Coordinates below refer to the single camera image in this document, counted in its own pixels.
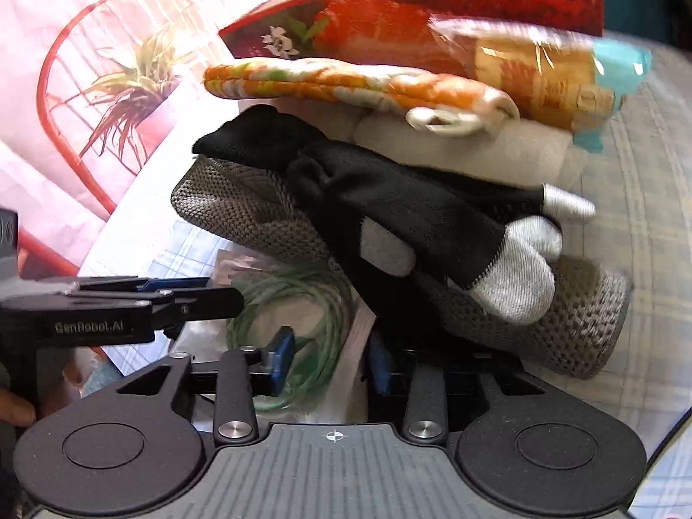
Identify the teal fuzzy cloth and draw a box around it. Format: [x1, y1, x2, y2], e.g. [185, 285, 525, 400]
[80, 359, 128, 398]

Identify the wall poster with red chair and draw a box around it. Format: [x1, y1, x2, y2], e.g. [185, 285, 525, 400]
[0, 0, 325, 282]

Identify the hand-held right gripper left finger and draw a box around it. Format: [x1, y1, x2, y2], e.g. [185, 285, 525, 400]
[116, 327, 297, 447]

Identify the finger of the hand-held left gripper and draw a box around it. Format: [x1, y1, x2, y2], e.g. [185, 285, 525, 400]
[70, 276, 213, 294]
[151, 288, 245, 333]

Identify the plastic-wrapped bottle with teal cap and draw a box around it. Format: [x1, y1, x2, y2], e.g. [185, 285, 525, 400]
[429, 16, 652, 153]

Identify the grey knitted cloth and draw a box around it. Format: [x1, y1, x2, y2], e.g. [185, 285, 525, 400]
[170, 156, 632, 380]

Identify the clear plastic bag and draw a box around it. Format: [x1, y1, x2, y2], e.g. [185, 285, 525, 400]
[184, 249, 374, 423]

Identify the person's left hand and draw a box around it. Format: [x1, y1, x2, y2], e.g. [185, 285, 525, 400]
[0, 386, 38, 427]

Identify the green cable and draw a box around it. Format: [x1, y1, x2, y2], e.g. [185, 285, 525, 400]
[226, 267, 353, 410]

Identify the pale checkered bed sheet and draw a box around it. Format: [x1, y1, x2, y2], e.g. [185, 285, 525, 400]
[81, 38, 692, 519]

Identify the orange floral quilted cloth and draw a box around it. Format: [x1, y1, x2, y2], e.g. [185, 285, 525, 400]
[202, 57, 521, 137]

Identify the black and grey sock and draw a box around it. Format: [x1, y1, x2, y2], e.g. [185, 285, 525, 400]
[286, 143, 564, 339]
[193, 105, 596, 222]

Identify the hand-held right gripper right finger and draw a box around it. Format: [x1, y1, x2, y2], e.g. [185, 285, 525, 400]
[369, 332, 547, 447]

